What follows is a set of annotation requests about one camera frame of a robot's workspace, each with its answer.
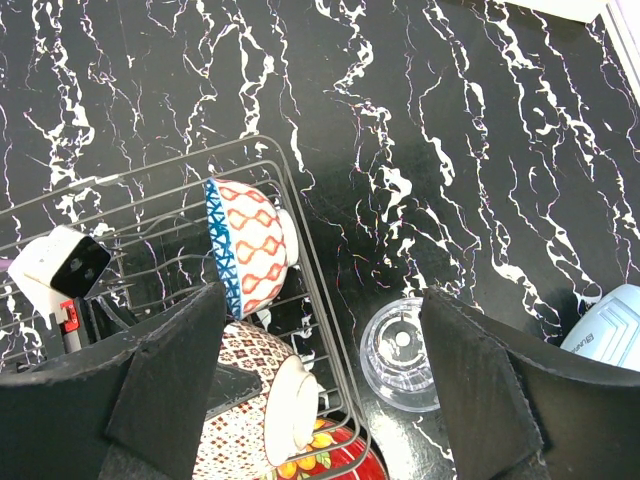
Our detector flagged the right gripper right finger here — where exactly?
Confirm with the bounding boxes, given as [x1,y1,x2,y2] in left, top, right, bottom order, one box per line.
[420,288,639,479]

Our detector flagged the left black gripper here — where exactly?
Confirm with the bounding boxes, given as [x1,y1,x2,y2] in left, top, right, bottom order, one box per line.
[49,297,135,358]

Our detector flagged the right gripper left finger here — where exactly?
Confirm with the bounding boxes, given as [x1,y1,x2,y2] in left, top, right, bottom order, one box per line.
[1,283,226,479]

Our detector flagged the brown patterned ceramic bowl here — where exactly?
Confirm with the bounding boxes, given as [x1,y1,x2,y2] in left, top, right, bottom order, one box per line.
[192,321,319,479]

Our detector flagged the clear drinking glass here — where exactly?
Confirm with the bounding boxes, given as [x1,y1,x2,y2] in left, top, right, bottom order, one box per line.
[359,297,440,413]

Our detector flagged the red floral plate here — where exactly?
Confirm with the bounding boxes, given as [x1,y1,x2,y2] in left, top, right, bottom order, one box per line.
[262,417,388,480]

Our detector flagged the blue orange patterned bowl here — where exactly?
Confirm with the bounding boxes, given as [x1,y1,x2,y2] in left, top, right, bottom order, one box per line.
[205,178,299,320]

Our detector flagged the light blue headphones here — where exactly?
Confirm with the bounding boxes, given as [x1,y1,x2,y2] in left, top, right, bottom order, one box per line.
[560,284,640,371]

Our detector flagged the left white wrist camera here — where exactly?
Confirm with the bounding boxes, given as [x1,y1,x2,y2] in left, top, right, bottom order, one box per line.
[8,225,112,327]

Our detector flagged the wire dish rack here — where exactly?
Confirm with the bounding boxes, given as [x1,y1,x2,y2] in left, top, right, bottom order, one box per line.
[1,135,362,450]

